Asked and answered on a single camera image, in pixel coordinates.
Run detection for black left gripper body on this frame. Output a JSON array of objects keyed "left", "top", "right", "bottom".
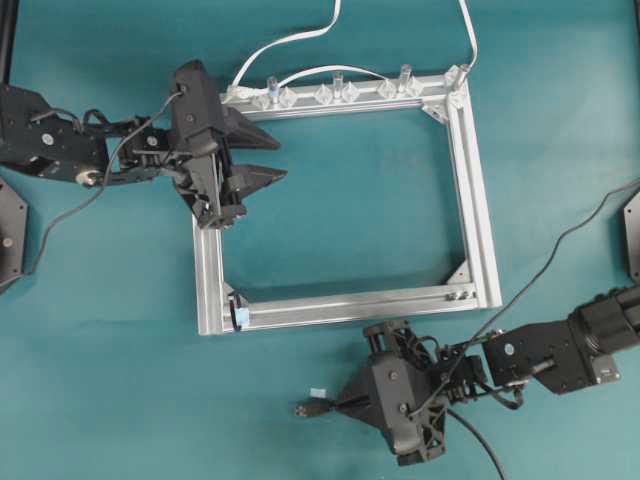
[{"left": 172, "top": 117, "right": 248, "bottom": 229}]

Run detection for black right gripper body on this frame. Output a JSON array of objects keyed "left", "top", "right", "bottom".
[{"left": 363, "top": 322, "right": 483, "bottom": 453}]

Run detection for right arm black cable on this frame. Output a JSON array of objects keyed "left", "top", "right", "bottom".
[{"left": 407, "top": 179, "right": 640, "bottom": 416}]

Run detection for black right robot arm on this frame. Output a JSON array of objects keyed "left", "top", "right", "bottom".
[{"left": 328, "top": 287, "right": 639, "bottom": 464}]

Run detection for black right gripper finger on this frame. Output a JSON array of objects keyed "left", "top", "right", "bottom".
[
  {"left": 336, "top": 365, "right": 379, "bottom": 406},
  {"left": 333, "top": 397, "right": 393, "bottom": 430}
]

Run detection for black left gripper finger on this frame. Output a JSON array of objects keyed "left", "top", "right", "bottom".
[
  {"left": 223, "top": 106, "right": 281, "bottom": 150},
  {"left": 229, "top": 165, "right": 288, "bottom": 198}
]

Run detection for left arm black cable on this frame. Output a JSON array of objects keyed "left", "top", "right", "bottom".
[{"left": 22, "top": 89, "right": 184, "bottom": 276}]

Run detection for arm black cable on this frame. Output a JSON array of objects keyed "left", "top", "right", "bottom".
[
  {"left": 22, "top": 89, "right": 184, "bottom": 276},
  {"left": 407, "top": 179, "right": 640, "bottom": 416}
]

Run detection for clear standoff post middle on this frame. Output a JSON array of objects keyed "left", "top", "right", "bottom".
[{"left": 331, "top": 71, "right": 344, "bottom": 103}]

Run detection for aluminium extrusion frame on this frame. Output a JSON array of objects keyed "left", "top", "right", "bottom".
[{"left": 193, "top": 65, "right": 502, "bottom": 336}]

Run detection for clear standoff post right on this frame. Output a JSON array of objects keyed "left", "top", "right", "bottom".
[{"left": 397, "top": 64, "right": 412, "bottom": 94}]

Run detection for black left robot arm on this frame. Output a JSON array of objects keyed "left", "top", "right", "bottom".
[{"left": 1, "top": 84, "right": 286, "bottom": 229}]

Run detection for blue tape patch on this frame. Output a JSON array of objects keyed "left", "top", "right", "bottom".
[{"left": 235, "top": 308, "right": 250, "bottom": 328}]

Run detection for white flat ethernet cable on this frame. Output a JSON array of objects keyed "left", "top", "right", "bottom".
[{"left": 222, "top": 0, "right": 479, "bottom": 101}]

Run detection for clear standoff post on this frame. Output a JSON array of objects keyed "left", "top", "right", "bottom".
[
  {"left": 397, "top": 64, "right": 412, "bottom": 94},
  {"left": 267, "top": 76, "right": 280, "bottom": 108},
  {"left": 331, "top": 71, "right": 344, "bottom": 103}
]

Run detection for black zip tie loop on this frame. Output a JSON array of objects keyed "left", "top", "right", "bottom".
[{"left": 229, "top": 293, "right": 250, "bottom": 332}]

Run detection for clear standoff post left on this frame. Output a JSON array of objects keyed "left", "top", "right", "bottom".
[{"left": 267, "top": 76, "right": 280, "bottom": 108}]

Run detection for black vertical frame post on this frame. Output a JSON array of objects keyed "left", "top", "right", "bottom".
[{"left": 0, "top": 0, "right": 20, "bottom": 84}]

